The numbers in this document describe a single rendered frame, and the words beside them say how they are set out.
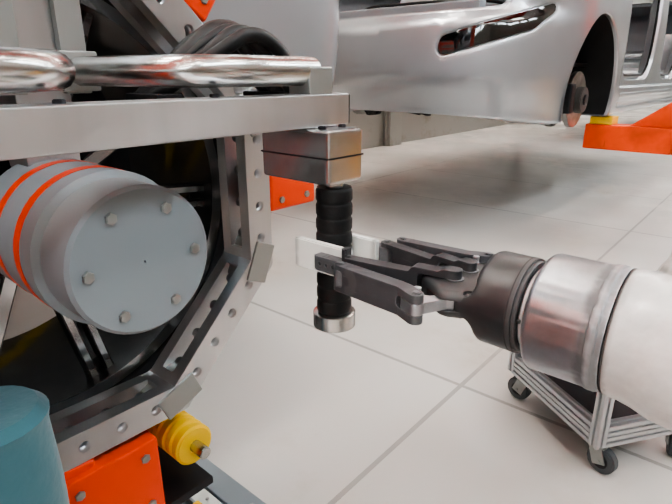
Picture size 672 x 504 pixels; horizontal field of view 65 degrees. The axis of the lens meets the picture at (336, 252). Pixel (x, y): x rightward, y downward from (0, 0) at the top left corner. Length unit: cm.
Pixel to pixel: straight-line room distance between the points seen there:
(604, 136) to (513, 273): 358
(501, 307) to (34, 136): 32
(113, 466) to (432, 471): 99
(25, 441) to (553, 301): 41
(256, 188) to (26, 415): 38
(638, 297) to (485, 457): 126
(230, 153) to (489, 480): 111
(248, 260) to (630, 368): 51
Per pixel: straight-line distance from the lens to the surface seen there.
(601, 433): 154
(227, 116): 44
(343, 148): 49
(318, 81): 51
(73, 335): 75
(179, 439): 78
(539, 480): 158
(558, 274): 39
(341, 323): 54
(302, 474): 150
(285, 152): 52
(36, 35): 58
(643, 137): 391
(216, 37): 54
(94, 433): 69
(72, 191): 48
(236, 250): 75
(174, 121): 41
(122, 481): 73
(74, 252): 44
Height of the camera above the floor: 100
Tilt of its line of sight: 19 degrees down
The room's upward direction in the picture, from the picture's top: straight up
